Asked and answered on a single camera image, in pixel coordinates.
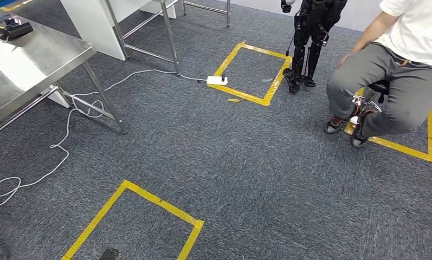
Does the large steel workbench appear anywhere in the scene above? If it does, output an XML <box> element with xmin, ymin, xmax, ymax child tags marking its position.
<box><xmin>0</xmin><ymin>14</ymin><xmax>130</xmax><ymax>142</ymax></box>

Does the white power strip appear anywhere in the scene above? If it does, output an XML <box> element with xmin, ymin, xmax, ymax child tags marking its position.
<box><xmin>205</xmin><ymin>75</ymin><xmax>229</xmax><ymax>87</ymax></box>

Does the steel table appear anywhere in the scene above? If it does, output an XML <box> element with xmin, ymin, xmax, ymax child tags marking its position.
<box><xmin>104</xmin><ymin>0</ymin><xmax>231</xmax><ymax>77</ymax></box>

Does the small black humanoid robot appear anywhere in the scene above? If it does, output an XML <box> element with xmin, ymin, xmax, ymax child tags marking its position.
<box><xmin>281</xmin><ymin>0</ymin><xmax>349</xmax><ymax>95</ymax></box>

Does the chrome stool black seat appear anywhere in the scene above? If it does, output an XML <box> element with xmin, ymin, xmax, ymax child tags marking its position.
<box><xmin>349</xmin><ymin>80</ymin><xmax>392</xmax><ymax>127</ymax></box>

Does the person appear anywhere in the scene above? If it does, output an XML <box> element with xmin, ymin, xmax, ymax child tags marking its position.
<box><xmin>324</xmin><ymin>0</ymin><xmax>432</xmax><ymax>148</ymax></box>

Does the black device with antennas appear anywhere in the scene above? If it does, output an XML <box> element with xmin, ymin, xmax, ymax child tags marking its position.
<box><xmin>0</xmin><ymin>18</ymin><xmax>34</xmax><ymax>41</ymax></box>

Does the black left camera bracket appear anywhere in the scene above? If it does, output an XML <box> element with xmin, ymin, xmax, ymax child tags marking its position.
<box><xmin>99</xmin><ymin>248</ymin><xmax>120</xmax><ymax>260</ymax></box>

